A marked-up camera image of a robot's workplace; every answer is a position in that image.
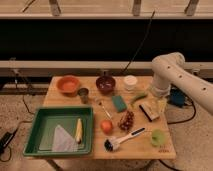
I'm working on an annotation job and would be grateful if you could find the green plastic tray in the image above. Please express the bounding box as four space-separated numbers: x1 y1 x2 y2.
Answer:
23 106 93 157

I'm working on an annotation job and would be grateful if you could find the light green small cup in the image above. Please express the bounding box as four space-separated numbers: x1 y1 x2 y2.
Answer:
151 129 166 146

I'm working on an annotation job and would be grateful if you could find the yellow corn cob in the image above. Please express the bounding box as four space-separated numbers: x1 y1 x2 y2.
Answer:
75 118 83 144

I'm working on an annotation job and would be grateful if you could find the light grey towel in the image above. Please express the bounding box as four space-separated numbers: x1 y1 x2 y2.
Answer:
52 125 78 152

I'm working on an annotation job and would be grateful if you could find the small metal spoon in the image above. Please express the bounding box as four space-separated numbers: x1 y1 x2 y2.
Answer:
99 102 112 119

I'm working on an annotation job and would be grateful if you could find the orange bowl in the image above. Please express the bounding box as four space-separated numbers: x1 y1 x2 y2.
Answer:
56 75 80 95

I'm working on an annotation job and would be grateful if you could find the white dish brush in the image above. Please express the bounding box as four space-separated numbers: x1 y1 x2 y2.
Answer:
104 128 144 152

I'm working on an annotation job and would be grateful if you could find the small metal cup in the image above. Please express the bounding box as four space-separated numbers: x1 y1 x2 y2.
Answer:
78 88 89 104

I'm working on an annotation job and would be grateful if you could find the orange fruit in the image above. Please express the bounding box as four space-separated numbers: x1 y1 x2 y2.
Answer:
100 120 113 134

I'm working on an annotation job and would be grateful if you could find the black power adapter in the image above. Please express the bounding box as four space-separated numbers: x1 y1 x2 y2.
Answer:
0 132 14 154

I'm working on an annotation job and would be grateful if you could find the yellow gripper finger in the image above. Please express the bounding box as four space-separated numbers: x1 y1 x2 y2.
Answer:
147 99 157 115
158 98 167 114

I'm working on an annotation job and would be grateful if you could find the green pepper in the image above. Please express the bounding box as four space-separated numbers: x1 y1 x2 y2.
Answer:
130 92 148 106

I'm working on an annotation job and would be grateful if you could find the white lidded cup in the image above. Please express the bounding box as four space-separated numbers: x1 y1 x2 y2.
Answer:
123 75 138 91

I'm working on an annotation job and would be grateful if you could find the black hanging cable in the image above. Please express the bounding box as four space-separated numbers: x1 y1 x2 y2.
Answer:
120 10 156 75

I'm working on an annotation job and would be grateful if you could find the purple bowl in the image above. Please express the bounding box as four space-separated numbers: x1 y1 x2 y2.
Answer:
96 76 116 95

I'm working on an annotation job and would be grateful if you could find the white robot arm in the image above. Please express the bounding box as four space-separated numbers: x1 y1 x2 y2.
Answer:
150 52 213 116

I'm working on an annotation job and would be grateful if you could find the blue device on floor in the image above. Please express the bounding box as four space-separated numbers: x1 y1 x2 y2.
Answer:
169 89 185 107

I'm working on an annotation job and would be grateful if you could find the red grape bunch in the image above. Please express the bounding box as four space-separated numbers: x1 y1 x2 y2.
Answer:
118 111 134 131

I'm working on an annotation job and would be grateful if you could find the black and white eraser block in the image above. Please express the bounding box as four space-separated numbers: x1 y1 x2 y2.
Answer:
139 102 159 122

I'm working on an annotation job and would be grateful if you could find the green sponge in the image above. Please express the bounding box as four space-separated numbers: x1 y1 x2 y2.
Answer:
112 96 127 112

